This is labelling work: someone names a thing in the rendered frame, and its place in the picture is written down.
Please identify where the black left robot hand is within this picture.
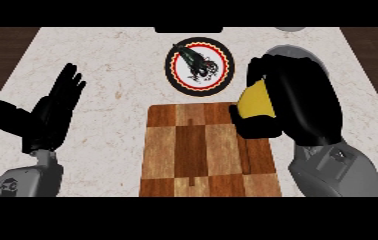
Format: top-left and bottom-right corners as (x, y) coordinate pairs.
(0, 62), (89, 155)

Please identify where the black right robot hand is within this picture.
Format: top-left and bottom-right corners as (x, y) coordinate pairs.
(228, 53), (345, 147)

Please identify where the yellow lemon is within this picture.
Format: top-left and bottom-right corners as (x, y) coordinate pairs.
(235, 78), (278, 120)

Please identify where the grey pan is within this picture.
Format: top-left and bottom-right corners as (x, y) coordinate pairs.
(265, 44), (328, 72)

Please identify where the checkered wooden cutting board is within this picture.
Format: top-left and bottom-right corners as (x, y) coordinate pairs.
(138, 102), (284, 198)

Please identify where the grey round object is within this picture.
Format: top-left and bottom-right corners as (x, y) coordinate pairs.
(274, 26), (309, 33)

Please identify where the round black patterned plate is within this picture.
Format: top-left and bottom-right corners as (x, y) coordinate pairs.
(165, 36), (237, 98)

